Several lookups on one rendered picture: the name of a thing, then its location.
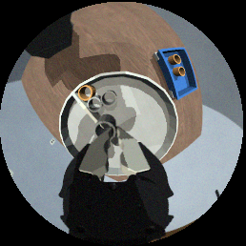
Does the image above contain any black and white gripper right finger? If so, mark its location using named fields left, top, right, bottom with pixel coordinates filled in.
left=115, top=126, right=174, bottom=198

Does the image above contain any blue crate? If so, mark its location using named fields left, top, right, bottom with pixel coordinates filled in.
left=153, top=48, right=197, bottom=100

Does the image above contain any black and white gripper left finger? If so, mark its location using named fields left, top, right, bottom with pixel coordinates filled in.
left=59, top=127, right=113, bottom=198

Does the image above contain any bronze bushing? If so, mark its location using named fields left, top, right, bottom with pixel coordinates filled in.
left=173, top=67, right=185, bottom=76
left=78, top=85, right=96, bottom=101
left=168, top=54, right=181, bottom=65

